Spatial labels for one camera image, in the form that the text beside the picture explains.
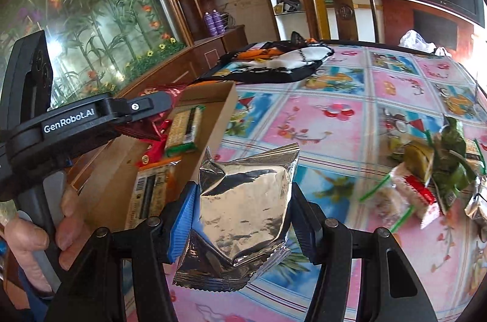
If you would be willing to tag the red snack packet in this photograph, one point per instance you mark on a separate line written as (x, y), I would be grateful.
(153, 130)

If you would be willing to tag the wooden sideboard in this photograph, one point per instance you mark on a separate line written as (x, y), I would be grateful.
(173, 63)

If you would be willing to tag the brown cardboard box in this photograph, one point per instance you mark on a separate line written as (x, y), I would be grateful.
(105, 177)

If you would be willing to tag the green-edged cracker packet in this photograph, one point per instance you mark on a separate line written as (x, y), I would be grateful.
(184, 131)

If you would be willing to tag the purple bottle left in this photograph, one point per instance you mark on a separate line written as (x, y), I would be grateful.
(210, 23)

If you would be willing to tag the black white orange bag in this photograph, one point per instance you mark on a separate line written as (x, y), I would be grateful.
(279, 62)

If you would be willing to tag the orange-edged cracker packet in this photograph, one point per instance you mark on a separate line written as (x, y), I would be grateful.
(155, 186)

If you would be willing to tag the red white candy packet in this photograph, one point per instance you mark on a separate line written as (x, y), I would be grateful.
(399, 196)

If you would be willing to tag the yellow snack packet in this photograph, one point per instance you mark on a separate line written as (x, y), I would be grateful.
(416, 156)

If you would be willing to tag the wooden chair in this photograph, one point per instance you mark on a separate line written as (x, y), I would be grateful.
(345, 17)

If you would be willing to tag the silver foil snack packet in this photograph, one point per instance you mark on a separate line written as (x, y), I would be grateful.
(240, 220)

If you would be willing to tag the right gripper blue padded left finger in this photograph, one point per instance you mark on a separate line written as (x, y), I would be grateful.
(179, 221)

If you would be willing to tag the person's left hand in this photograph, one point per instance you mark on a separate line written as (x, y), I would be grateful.
(24, 238)

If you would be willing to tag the purple bottle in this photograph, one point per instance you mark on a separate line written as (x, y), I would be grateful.
(218, 21)
(210, 23)

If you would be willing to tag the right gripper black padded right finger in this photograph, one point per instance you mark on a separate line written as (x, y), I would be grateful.
(307, 220)

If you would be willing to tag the flower painted glass panel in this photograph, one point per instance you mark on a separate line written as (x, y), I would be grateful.
(95, 46)

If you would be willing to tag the purple bottle right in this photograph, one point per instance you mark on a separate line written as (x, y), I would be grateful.
(218, 21)

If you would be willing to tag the white plastic bag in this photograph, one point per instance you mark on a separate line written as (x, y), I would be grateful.
(413, 40)

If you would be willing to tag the green snack packet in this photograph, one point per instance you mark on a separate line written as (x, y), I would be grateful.
(457, 162)

